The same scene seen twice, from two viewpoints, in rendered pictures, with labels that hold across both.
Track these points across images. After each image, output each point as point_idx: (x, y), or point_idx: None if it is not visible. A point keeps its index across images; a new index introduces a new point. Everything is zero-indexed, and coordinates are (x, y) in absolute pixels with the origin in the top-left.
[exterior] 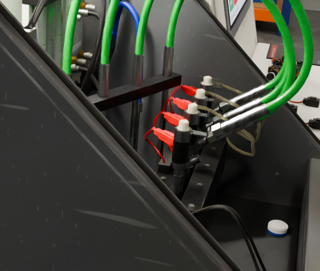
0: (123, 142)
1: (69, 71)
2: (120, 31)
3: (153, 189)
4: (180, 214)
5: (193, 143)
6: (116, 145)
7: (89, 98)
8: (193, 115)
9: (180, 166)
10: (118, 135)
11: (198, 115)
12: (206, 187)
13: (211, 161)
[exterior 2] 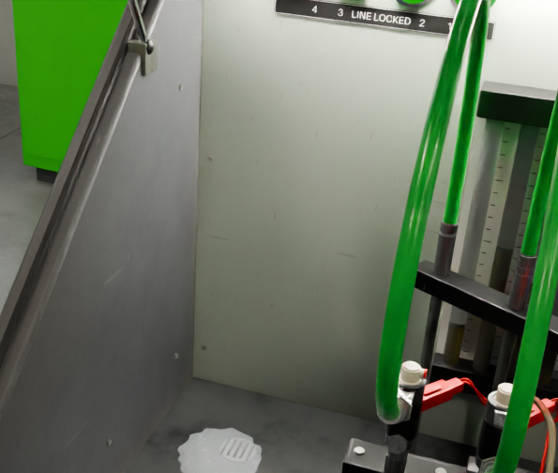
0: (65, 183)
1: (445, 219)
2: None
3: (31, 243)
4: (21, 289)
5: (481, 457)
6: (59, 181)
7: (492, 293)
8: (488, 402)
9: (385, 436)
10: (69, 174)
11: (495, 409)
12: None
13: None
